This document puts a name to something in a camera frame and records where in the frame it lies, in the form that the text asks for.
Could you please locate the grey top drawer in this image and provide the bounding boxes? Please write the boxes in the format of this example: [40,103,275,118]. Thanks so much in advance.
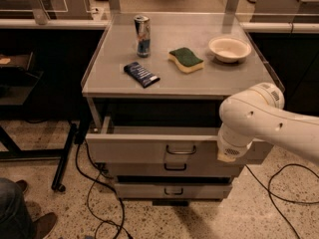
[85,115,274,165]

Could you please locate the grey drawer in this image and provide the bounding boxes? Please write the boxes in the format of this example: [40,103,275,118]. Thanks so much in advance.
[85,115,274,165]
[115,183,232,199]
[107,163,243,177]

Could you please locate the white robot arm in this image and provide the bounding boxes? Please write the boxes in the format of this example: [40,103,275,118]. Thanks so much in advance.
[217,83,319,164]

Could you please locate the grey middle drawer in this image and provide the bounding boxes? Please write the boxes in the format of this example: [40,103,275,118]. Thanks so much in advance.
[107,163,243,177]

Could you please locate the grey bottom drawer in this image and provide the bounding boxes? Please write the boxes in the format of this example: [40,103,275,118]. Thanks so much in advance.
[115,183,232,199]

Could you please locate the green yellow sponge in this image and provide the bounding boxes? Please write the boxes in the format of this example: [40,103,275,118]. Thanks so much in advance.
[168,47,204,74]

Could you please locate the white bowl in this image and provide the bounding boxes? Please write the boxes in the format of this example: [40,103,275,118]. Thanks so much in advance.
[208,36,252,64]

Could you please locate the grey cabinet table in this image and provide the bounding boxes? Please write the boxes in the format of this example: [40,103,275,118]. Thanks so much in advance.
[82,12,280,127]

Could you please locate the dark blue snack bag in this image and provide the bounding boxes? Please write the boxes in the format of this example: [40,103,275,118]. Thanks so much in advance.
[124,62,160,88]

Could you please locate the silver blue energy drink can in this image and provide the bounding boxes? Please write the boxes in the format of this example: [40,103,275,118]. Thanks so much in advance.
[134,15,151,58]

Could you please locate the brown shoe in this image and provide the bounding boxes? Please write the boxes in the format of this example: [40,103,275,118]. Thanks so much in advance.
[16,180,28,193]
[32,212,58,239]

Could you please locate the brown shoe far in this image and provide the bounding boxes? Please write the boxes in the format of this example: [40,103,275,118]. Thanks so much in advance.
[16,180,28,193]

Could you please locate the black floor cable right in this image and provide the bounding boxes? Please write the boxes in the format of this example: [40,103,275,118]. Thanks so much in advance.
[244,162,319,239]

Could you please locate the black floor cable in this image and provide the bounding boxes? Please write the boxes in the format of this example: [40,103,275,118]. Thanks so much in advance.
[74,139,135,239]
[244,162,319,239]

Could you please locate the black floor cable left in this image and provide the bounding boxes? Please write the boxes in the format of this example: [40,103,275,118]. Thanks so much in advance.
[74,139,135,239]

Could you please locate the black side table frame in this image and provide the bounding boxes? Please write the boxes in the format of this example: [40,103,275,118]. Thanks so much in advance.
[0,52,77,192]

